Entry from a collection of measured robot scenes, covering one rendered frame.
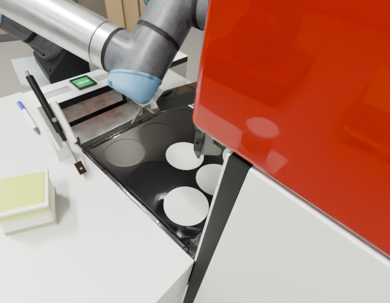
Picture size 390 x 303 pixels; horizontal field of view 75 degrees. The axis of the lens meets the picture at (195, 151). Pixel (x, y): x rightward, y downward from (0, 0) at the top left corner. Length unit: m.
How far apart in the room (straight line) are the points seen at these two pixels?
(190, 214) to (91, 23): 0.40
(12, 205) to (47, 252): 0.09
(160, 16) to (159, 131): 0.39
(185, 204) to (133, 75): 0.31
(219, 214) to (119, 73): 0.25
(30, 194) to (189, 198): 0.31
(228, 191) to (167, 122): 0.53
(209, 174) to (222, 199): 0.36
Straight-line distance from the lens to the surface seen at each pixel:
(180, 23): 0.42
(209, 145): 0.53
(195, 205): 0.57
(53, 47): 1.09
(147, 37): 0.41
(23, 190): 0.47
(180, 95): 0.47
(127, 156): 0.66
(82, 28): 0.46
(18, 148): 0.65
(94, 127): 0.79
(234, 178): 0.24
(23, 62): 1.31
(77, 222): 0.49
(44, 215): 0.47
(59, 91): 0.81
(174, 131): 0.73
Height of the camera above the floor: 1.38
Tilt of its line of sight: 45 degrees down
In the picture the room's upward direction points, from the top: 10 degrees clockwise
